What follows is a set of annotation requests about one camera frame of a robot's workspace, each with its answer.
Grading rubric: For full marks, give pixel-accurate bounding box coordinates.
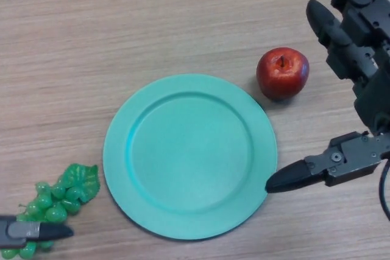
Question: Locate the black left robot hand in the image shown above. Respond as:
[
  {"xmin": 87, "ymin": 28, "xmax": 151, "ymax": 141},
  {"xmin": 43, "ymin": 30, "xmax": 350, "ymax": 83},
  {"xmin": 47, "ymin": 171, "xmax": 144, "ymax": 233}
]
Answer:
[{"xmin": 0, "ymin": 214, "xmax": 74, "ymax": 248}]

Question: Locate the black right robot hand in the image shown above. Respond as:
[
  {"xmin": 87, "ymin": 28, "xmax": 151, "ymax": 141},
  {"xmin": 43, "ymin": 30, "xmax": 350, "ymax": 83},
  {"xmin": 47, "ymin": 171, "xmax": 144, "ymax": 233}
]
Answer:
[{"xmin": 265, "ymin": 0, "xmax": 390, "ymax": 194}]

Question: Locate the green plastic grape bunch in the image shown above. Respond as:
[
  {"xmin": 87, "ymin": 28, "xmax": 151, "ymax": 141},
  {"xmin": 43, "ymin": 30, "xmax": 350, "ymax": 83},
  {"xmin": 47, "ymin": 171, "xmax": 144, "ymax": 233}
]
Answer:
[{"xmin": 0, "ymin": 164, "xmax": 101, "ymax": 259}]

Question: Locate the green round plate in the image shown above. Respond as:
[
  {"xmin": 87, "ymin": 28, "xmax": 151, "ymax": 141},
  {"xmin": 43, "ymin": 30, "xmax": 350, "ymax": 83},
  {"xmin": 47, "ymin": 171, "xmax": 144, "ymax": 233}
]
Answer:
[{"xmin": 102, "ymin": 73, "xmax": 277, "ymax": 241}]

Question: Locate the red apple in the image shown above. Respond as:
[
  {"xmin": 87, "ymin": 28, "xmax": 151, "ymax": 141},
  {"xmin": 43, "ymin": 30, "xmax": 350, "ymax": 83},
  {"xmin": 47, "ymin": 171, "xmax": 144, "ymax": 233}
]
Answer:
[{"xmin": 256, "ymin": 47, "xmax": 310, "ymax": 101}]

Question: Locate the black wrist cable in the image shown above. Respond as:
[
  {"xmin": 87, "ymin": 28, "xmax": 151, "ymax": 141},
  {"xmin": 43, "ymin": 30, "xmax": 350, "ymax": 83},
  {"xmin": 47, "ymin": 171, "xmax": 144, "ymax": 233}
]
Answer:
[{"xmin": 377, "ymin": 158, "xmax": 390, "ymax": 221}]

